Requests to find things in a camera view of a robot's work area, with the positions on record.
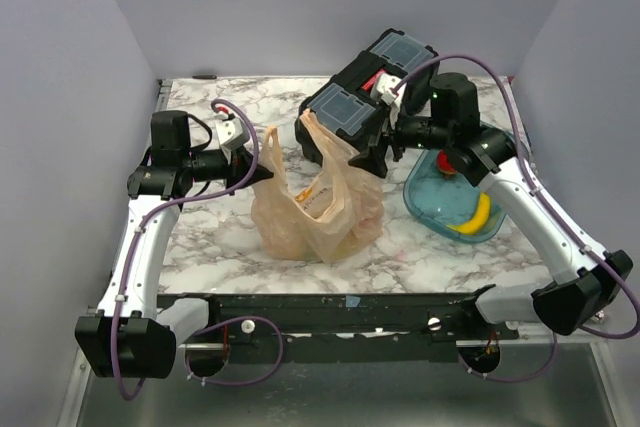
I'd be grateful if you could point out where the yellow fake banana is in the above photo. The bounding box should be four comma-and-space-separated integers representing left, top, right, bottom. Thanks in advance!
448, 193, 491, 235

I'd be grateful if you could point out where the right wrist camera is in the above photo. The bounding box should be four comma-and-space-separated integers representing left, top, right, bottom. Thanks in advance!
370, 72, 405, 127

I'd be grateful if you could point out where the peach plastic bag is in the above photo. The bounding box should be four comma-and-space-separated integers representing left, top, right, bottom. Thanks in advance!
251, 110, 385, 263

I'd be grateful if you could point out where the red fake apple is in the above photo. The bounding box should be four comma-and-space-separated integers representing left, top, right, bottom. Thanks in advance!
436, 151, 457, 178

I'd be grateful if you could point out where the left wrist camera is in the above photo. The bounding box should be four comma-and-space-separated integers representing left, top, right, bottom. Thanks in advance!
215, 115, 250, 152

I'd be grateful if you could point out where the blue transparent fruit tray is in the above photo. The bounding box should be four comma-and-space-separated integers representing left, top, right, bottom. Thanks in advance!
403, 144, 507, 244

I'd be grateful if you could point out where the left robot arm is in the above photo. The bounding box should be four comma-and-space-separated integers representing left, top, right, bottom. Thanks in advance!
75, 100, 272, 379

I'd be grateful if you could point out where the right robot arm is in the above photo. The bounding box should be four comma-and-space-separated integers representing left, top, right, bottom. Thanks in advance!
364, 71, 633, 339

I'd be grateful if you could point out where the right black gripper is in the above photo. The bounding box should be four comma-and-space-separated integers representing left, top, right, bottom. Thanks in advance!
347, 102, 452, 178

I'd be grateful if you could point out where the black plastic toolbox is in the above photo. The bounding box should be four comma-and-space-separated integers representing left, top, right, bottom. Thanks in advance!
294, 28, 439, 165

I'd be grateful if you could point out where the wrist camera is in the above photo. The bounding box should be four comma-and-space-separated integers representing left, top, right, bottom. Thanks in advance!
370, 72, 405, 127
215, 115, 250, 152

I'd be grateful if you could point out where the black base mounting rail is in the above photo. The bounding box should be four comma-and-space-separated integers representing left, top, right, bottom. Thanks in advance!
185, 293, 519, 371

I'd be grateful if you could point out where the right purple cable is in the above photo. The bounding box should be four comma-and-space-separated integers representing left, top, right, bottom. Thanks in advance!
394, 52, 640, 339

